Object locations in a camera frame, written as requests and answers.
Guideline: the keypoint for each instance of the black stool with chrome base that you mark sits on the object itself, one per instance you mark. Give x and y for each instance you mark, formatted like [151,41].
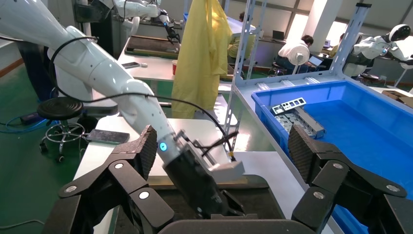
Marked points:
[59,108]

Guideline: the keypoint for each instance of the red cup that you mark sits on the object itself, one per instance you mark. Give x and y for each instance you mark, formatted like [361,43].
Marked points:
[174,67]

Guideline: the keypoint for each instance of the person in dark clothes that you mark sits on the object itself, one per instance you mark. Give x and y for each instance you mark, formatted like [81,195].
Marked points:
[35,74]

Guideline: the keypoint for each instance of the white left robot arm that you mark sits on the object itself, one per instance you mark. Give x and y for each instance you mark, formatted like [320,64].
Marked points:
[96,71]

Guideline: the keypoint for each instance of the smartphone with light edge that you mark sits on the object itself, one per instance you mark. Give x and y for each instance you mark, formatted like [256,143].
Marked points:
[130,65]

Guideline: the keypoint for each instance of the black tray on desk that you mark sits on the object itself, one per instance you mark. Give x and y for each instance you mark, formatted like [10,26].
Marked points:
[151,46]

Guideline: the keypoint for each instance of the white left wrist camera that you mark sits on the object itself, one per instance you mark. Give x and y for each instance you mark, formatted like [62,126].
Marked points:
[230,169]

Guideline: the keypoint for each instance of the white desk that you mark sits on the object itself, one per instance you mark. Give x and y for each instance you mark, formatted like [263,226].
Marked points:
[155,72]

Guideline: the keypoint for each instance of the dark power strip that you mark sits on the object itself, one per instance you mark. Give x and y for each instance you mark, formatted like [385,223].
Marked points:
[31,118]

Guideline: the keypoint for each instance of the blue plastic bin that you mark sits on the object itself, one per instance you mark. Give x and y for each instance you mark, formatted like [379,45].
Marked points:
[355,129]

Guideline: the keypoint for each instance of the flat perforated metal plate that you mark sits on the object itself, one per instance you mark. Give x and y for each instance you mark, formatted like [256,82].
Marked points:
[287,120]

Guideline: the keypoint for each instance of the white neighbour robot arm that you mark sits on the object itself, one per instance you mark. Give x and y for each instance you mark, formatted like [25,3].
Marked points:
[135,8]

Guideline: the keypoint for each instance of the dark monitor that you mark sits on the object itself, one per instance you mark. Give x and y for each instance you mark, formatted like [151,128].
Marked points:
[278,35]

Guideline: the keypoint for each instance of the grey metal channel part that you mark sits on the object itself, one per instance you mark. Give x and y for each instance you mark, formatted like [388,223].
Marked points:
[311,122]

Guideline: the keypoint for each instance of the white humanoid robot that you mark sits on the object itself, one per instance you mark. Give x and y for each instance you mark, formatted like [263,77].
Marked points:
[371,46]

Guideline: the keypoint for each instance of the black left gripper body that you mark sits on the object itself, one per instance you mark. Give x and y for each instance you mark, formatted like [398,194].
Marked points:
[193,181]

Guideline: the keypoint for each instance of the white standing fan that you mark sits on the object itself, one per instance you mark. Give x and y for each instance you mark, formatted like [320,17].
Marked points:
[299,55]

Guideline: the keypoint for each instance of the yellow protective gown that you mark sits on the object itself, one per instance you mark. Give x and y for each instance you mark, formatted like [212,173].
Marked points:
[200,58]

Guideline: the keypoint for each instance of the open cardboard box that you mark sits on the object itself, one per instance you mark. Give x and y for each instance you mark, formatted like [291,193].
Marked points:
[400,97]

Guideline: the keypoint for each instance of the seated person in yellow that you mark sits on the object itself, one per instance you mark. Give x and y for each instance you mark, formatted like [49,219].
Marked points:
[235,45]

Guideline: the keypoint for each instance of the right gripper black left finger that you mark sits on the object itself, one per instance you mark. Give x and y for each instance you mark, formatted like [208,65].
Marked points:
[129,174]

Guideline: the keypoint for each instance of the open laptop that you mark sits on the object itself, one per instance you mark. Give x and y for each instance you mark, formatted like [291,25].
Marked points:
[315,60]

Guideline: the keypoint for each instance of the small black round stool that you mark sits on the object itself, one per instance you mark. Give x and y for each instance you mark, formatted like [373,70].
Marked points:
[277,67]
[369,76]

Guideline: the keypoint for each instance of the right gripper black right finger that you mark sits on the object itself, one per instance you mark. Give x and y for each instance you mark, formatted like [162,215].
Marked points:
[329,174]

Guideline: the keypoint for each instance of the silver bracket with square holes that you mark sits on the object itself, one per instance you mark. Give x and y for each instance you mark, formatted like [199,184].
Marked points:
[290,105]

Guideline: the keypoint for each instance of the white metal shelving rack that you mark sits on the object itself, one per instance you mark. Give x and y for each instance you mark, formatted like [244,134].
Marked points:
[245,32]

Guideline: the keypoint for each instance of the seated person in white shirt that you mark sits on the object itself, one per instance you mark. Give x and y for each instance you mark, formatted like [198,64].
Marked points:
[284,53]

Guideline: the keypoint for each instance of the dark smartphone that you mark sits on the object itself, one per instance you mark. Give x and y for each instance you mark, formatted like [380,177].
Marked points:
[108,136]

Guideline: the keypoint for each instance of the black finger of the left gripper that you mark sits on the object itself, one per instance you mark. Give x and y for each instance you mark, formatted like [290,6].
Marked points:
[222,212]
[232,200]

